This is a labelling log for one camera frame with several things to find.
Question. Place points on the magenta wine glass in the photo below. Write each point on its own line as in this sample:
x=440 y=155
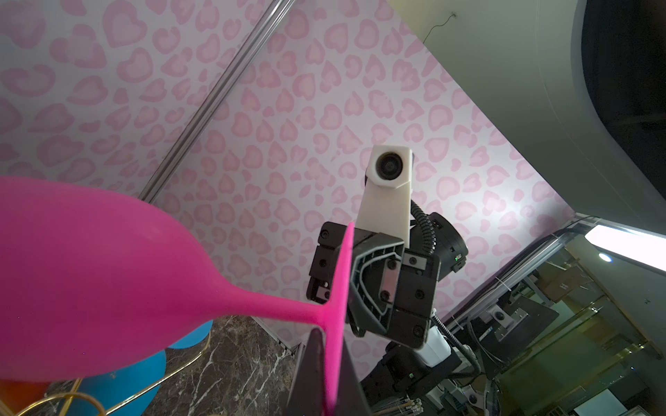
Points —
x=93 y=281

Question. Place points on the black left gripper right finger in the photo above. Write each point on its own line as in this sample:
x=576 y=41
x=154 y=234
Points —
x=352 y=400

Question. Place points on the red wine glass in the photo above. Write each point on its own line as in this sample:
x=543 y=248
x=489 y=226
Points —
x=17 y=395

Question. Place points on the aluminium frame post right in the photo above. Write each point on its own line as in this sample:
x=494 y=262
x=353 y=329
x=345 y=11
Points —
x=269 y=21

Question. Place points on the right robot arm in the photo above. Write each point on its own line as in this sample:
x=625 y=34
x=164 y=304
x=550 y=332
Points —
x=413 y=372

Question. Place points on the gold wire glass rack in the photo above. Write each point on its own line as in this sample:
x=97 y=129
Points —
x=60 y=394

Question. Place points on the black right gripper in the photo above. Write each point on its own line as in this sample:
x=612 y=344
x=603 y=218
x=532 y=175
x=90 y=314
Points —
x=392 y=289

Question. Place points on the blue front wine glass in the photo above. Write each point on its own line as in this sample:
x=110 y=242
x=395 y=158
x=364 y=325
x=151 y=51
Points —
x=112 y=388

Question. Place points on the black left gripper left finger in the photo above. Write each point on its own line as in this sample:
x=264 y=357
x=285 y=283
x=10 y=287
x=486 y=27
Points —
x=307 y=397

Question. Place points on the blue wine glass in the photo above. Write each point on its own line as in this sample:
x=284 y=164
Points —
x=193 y=338
x=112 y=388

